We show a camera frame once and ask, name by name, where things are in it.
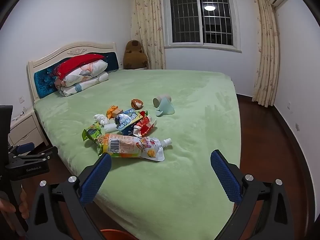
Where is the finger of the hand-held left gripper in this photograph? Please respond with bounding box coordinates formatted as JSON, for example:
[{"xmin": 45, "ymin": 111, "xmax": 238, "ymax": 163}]
[
  {"xmin": 7, "ymin": 142, "xmax": 35, "ymax": 156},
  {"xmin": 15, "ymin": 146, "xmax": 58, "ymax": 165}
]

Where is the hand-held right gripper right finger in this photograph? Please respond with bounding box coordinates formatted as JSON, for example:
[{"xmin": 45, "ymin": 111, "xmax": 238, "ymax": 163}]
[{"xmin": 210, "ymin": 149, "xmax": 295, "ymax": 240}]

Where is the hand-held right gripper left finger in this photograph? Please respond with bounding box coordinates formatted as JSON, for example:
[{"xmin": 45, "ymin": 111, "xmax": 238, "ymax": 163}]
[{"xmin": 26, "ymin": 152, "xmax": 112, "ymax": 240}]

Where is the green snack wrapper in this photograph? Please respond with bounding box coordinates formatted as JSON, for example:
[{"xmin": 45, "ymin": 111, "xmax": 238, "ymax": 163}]
[{"xmin": 82, "ymin": 126, "xmax": 103, "ymax": 143}]

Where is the orange white spout pouch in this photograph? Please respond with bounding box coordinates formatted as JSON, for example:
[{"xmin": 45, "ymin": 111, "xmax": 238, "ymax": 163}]
[{"xmin": 102, "ymin": 133, "xmax": 173, "ymax": 162}]

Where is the white tissue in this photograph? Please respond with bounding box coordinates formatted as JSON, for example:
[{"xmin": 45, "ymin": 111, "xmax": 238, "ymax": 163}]
[{"xmin": 94, "ymin": 114, "xmax": 110, "ymax": 125}]

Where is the orange plastic basin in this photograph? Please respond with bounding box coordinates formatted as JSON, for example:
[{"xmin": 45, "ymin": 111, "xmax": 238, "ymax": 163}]
[{"xmin": 100, "ymin": 228, "xmax": 133, "ymax": 240}]

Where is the blue white snack packet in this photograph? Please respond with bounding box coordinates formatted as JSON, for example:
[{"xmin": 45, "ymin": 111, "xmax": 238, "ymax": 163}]
[{"xmin": 114, "ymin": 108, "xmax": 145, "ymax": 131}]

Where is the red white snack wrapper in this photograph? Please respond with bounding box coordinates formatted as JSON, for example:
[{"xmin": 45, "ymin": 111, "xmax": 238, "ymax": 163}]
[{"xmin": 134, "ymin": 114, "xmax": 157, "ymax": 137}]

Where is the person's left hand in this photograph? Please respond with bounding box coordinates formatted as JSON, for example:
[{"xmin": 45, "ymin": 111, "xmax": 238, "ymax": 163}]
[{"xmin": 0, "ymin": 187, "xmax": 30, "ymax": 220}]

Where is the cream nightstand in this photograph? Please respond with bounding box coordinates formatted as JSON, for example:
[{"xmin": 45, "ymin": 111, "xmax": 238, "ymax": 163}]
[{"xmin": 8, "ymin": 107, "xmax": 47, "ymax": 148}]

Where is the green plush bed blanket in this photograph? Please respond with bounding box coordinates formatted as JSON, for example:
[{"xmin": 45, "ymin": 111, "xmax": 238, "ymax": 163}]
[{"xmin": 34, "ymin": 69, "xmax": 240, "ymax": 240}]

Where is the cream headboard with blue panel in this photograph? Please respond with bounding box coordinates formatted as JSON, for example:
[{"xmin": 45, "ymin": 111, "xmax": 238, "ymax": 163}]
[{"xmin": 27, "ymin": 42, "xmax": 120, "ymax": 102}]

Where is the floral folded quilt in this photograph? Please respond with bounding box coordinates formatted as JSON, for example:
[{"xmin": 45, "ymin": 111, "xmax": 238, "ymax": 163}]
[
  {"xmin": 55, "ymin": 72, "xmax": 109, "ymax": 97},
  {"xmin": 61, "ymin": 60, "xmax": 108, "ymax": 84}
]

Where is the light blue plastic cup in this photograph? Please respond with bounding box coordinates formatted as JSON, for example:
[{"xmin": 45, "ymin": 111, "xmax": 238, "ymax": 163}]
[{"xmin": 156, "ymin": 98, "xmax": 175, "ymax": 117}]

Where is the cardboard paper tube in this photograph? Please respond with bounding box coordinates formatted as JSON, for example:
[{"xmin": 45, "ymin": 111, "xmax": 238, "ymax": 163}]
[{"xmin": 153, "ymin": 94, "xmax": 172, "ymax": 107}]

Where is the brown plush toy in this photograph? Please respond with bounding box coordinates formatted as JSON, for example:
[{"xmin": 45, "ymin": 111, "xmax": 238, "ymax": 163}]
[{"xmin": 123, "ymin": 40, "xmax": 150, "ymax": 70}]

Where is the cream floral curtain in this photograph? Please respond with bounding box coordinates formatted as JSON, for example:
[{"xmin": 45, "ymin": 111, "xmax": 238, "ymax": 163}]
[
  {"xmin": 131, "ymin": 0, "xmax": 165, "ymax": 70},
  {"xmin": 251, "ymin": 0, "xmax": 280, "ymax": 107}
]

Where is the barred window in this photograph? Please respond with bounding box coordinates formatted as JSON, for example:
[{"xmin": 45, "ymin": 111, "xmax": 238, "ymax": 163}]
[{"xmin": 162, "ymin": 0, "xmax": 242, "ymax": 53}]

